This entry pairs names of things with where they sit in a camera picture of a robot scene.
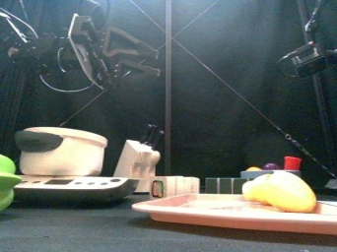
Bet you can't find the dark green box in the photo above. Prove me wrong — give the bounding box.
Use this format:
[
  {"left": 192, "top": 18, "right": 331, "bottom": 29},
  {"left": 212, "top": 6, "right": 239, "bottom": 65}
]
[{"left": 205, "top": 177, "right": 249, "bottom": 195}]

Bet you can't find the purple toy fruit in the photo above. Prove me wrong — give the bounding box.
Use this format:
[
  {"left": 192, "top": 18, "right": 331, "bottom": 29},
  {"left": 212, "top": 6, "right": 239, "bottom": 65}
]
[{"left": 263, "top": 162, "right": 283, "bottom": 171}]

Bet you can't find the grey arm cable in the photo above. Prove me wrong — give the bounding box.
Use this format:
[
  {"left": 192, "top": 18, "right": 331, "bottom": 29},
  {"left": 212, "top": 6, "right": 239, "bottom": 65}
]
[{"left": 39, "top": 45, "right": 97, "bottom": 94}]

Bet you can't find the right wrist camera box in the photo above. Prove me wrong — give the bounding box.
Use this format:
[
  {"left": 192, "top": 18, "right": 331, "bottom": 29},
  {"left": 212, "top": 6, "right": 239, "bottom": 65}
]
[{"left": 279, "top": 42, "right": 330, "bottom": 80}]

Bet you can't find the pink plastic tray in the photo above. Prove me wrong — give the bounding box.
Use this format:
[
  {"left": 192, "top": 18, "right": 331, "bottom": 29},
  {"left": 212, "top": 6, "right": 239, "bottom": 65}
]
[{"left": 130, "top": 192, "right": 337, "bottom": 236}]

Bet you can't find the vertical metal frame post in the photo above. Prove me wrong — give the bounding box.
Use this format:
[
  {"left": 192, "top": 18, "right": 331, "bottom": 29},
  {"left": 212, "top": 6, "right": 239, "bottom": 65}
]
[{"left": 165, "top": 0, "right": 173, "bottom": 176}]

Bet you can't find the green toy pepper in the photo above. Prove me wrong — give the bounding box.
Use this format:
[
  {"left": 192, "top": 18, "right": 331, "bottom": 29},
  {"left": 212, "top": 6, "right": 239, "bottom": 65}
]
[{"left": 0, "top": 154, "right": 25, "bottom": 213}]

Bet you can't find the grey white toy stove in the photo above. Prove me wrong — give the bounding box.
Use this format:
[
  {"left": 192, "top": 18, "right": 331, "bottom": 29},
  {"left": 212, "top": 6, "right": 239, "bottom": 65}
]
[{"left": 13, "top": 174, "right": 141, "bottom": 202}]

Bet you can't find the pale yellow toy corn piece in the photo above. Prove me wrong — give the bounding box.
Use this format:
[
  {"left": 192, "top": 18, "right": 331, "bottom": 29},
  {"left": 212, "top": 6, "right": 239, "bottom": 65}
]
[{"left": 241, "top": 173, "right": 271, "bottom": 202}]

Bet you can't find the black toy knife handle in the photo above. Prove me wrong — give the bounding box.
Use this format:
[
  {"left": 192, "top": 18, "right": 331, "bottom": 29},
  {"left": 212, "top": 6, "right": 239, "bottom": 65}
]
[
  {"left": 140, "top": 123, "right": 156, "bottom": 146},
  {"left": 150, "top": 129, "right": 165, "bottom": 151}
]

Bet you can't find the white wooden knife block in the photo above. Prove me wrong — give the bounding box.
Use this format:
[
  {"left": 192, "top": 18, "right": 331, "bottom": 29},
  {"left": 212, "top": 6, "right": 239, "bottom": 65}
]
[{"left": 113, "top": 139, "right": 162, "bottom": 193}]

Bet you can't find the grey toy bowl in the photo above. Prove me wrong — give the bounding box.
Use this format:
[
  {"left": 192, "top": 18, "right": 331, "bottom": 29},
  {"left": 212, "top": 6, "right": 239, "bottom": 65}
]
[{"left": 240, "top": 169, "right": 303, "bottom": 181}]

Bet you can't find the white toy pot grey handle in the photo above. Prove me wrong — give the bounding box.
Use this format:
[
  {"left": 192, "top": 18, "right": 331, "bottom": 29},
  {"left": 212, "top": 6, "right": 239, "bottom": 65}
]
[{"left": 14, "top": 126, "right": 110, "bottom": 177}]

